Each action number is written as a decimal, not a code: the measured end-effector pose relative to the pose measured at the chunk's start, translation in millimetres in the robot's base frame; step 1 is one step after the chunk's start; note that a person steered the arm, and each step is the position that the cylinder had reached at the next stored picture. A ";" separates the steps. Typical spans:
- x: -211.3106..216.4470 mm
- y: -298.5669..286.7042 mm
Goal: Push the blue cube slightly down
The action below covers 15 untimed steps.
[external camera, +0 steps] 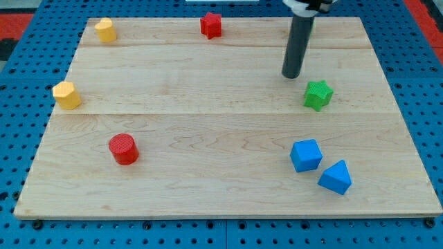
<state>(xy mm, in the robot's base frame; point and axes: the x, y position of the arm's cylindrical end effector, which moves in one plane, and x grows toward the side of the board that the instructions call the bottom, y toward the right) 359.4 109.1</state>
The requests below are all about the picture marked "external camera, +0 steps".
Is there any blue cube block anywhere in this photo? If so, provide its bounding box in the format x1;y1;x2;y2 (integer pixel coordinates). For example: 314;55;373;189
290;139;323;172

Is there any wooden board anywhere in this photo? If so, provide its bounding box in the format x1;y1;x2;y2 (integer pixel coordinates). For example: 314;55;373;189
14;17;442;220

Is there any red star block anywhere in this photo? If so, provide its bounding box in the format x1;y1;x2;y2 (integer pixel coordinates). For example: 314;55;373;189
200;12;222;39

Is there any red cylinder block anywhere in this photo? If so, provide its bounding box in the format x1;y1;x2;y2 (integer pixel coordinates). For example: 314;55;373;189
108;133;139;166

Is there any green star block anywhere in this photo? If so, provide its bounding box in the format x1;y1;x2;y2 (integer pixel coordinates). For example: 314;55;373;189
303;80;334;112

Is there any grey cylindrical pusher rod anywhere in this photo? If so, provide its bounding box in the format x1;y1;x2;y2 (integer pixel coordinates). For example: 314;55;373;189
282;15;314;79

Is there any blue triangular prism block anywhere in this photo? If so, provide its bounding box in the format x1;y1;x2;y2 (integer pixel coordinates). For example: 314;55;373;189
318;160;352;195

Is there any yellow heart block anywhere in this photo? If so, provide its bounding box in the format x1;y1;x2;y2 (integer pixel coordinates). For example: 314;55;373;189
94;17;117;43

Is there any yellow hexagon block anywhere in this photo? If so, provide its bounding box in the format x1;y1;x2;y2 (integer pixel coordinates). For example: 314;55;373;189
52;81;82;110

